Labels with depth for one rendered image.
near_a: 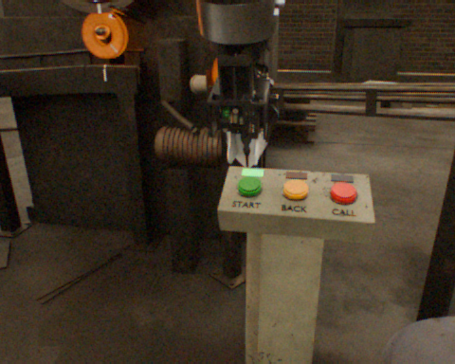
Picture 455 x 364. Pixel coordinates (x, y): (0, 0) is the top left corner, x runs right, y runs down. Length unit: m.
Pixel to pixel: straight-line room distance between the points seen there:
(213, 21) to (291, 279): 0.43
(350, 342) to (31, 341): 0.92
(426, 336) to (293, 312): 0.21
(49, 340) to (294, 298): 0.83
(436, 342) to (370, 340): 0.62
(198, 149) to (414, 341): 0.83
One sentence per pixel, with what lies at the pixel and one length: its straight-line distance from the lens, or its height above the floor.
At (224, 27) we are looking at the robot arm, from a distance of 0.43.
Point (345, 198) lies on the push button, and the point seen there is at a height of 0.60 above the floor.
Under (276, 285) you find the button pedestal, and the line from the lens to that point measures 0.69.
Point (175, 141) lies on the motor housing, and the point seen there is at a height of 0.50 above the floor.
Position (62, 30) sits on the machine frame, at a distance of 1.64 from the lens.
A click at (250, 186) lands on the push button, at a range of 0.63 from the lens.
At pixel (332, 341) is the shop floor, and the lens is 1.25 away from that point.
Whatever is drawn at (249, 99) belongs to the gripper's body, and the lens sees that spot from 0.47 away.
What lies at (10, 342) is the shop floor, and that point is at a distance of 1.37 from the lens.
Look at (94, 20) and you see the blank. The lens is 1.48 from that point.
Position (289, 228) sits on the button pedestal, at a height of 0.55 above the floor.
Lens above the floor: 0.86
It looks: 22 degrees down
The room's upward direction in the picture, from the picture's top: straight up
